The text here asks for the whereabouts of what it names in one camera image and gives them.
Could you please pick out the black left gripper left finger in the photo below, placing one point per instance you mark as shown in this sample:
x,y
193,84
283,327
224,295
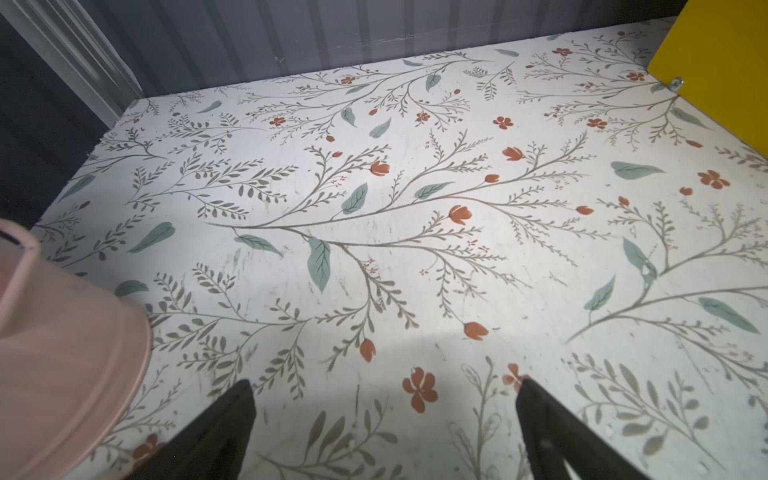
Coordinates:
x,y
213,446

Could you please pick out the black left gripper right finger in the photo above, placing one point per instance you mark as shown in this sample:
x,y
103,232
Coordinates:
x,y
557,443

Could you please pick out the pink metal marker bucket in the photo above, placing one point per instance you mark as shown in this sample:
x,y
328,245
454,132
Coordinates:
x,y
73,356

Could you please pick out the yellow wooden shelf unit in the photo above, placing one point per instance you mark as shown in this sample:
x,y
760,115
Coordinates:
x,y
718,49

